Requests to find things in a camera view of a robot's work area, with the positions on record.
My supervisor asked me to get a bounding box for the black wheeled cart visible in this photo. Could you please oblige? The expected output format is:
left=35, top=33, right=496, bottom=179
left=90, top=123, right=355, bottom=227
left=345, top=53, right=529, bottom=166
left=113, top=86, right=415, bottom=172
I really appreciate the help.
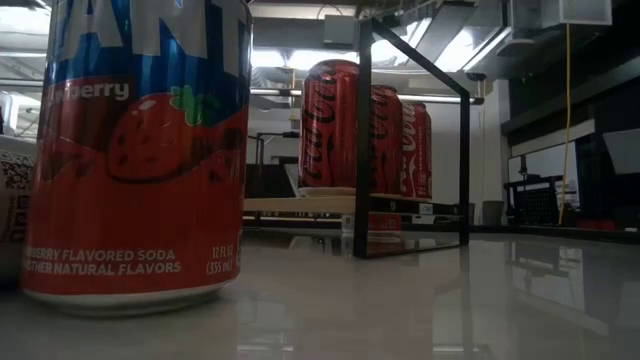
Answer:
left=503, top=154, right=581, bottom=226

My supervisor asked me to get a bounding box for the black metal table frame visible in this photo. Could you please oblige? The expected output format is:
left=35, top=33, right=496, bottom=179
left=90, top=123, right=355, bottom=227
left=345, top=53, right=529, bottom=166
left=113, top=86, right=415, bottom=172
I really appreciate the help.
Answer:
left=242, top=214, right=640, bottom=245

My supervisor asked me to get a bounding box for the red Coke Zero can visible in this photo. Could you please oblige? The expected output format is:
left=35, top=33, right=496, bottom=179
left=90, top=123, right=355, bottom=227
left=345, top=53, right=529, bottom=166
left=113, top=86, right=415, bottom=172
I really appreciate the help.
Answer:
left=298, top=58, right=360, bottom=197
left=369, top=83, right=404, bottom=196

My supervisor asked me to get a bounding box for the grey ceiling box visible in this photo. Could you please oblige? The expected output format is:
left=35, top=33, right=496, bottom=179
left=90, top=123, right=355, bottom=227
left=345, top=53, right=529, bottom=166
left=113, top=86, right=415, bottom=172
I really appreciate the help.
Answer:
left=322, top=13, right=358, bottom=50

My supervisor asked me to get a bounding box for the slanted ceiling light panel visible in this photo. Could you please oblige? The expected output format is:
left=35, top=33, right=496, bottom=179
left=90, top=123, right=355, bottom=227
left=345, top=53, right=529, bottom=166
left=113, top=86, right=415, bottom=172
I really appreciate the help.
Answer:
left=372, top=19, right=514, bottom=75

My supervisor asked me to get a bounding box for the white ceiling duct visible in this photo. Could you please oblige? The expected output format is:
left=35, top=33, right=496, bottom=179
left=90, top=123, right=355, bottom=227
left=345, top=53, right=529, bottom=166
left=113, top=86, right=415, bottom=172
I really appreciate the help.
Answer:
left=509, top=0, right=614, bottom=30

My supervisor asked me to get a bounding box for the white ceiling pipe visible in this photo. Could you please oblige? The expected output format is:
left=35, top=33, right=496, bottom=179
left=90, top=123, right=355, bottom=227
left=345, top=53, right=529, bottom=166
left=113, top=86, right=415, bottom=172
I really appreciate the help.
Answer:
left=248, top=87, right=485, bottom=106

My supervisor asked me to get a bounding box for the pale flat panel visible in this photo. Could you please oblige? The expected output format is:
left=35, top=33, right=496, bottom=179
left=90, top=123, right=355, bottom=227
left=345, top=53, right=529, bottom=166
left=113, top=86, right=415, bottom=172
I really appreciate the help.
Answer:
left=602, top=128, right=640, bottom=175

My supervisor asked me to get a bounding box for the grey waste bin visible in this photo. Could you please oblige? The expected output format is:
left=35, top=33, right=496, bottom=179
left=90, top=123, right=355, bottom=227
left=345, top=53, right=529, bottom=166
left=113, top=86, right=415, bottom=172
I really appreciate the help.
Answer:
left=480, top=199, right=506, bottom=226

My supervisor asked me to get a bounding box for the tall silver can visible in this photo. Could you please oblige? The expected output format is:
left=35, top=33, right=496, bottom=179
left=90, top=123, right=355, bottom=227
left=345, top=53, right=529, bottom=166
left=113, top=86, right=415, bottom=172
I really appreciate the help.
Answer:
left=0, top=133, right=39, bottom=289

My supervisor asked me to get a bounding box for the black equipment rack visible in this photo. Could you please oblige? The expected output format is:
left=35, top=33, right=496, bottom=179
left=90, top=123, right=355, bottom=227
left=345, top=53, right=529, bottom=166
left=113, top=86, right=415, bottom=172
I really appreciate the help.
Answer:
left=247, top=130, right=301, bottom=200

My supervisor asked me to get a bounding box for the bright ceiling light panel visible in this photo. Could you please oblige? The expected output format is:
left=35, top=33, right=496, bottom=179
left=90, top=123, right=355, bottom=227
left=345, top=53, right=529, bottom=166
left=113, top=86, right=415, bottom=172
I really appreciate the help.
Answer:
left=249, top=47, right=361, bottom=72

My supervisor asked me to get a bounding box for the red Coca-Cola can white script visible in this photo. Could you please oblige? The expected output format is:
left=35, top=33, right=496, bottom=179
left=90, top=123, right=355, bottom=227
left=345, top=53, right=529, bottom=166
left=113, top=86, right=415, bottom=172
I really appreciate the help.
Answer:
left=401, top=101, right=434, bottom=200

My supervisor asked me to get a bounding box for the wooden tray with handles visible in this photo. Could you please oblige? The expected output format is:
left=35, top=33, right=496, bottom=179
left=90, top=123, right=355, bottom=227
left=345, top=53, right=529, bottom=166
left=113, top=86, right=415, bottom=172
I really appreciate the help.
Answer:
left=243, top=17, right=472, bottom=260

